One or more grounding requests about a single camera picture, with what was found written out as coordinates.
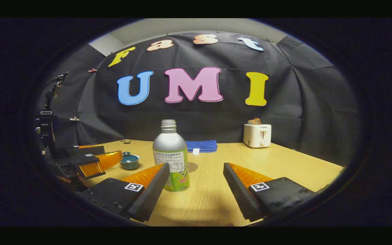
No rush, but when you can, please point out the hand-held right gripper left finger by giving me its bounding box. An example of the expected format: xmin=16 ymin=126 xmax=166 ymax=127
xmin=80 ymin=163 xmax=171 ymax=222

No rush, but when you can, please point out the silver water bottle green label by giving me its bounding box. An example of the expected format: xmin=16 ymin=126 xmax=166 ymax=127
xmin=152 ymin=119 xmax=190 ymax=192

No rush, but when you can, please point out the white toaster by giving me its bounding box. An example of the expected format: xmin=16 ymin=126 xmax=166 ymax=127
xmin=243 ymin=124 xmax=272 ymax=148

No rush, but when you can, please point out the black backdrop cloth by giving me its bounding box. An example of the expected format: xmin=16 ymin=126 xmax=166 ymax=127
xmin=36 ymin=31 xmax=361 ymax=167

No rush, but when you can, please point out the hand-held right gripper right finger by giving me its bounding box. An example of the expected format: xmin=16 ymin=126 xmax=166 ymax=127
xmin=223 ymin=162 xmax=315 ymax=222

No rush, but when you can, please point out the teal teacup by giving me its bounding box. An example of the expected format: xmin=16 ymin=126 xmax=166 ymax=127
xmin=120 ymin=155 xmax=140 ymax=170

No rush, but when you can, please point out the blue folded towel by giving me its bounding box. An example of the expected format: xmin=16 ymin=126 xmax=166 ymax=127
xmin=185 ymin=140 xmax=218 ymax=153

